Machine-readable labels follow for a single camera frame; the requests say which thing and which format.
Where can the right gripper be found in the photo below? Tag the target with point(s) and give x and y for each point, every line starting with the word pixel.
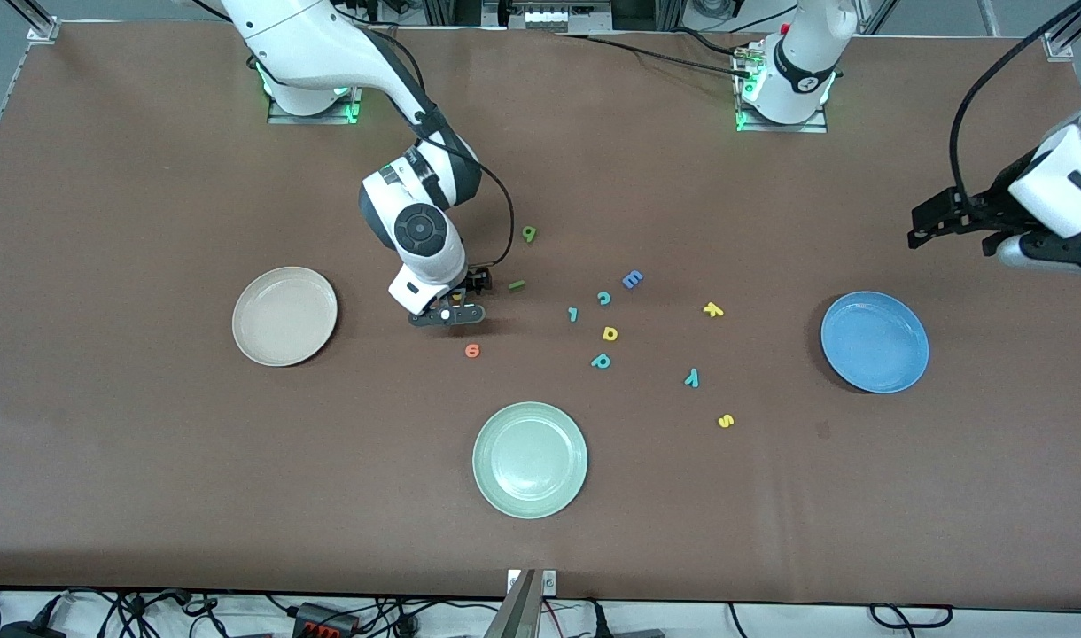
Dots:
pixel 475 283

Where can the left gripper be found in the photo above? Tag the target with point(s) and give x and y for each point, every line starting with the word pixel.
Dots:
pixel 985 209

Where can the teal letter y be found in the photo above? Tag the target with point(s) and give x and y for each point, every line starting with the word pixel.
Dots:
pixel 692 377

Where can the yellow letter k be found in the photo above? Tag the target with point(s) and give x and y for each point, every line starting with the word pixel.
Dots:
pixel 713 309

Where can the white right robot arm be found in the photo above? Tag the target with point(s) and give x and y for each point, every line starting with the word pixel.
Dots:
pixel 310 44

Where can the blue plate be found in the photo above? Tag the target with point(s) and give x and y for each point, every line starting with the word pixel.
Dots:
pixel 874 342

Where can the teal letter p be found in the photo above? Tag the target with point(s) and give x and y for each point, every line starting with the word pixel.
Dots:
pixel 601 361

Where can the blue letter E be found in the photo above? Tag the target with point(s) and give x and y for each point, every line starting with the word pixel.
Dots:
pixel 632 280

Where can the pale green plate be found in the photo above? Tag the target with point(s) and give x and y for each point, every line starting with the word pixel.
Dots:
pixel 530 461

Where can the beige brown plate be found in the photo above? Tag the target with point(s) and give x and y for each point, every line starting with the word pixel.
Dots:
pixel 283 317

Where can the metal terminal box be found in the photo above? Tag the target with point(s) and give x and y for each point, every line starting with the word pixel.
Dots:
pixel 545 16

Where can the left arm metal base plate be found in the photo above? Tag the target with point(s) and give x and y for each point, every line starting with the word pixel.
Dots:
pixel 784 128

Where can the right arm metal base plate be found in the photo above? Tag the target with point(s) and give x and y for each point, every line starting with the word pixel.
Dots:
pixel 310 119

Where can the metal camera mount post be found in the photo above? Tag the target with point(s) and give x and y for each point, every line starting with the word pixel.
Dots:
pixel 518 611

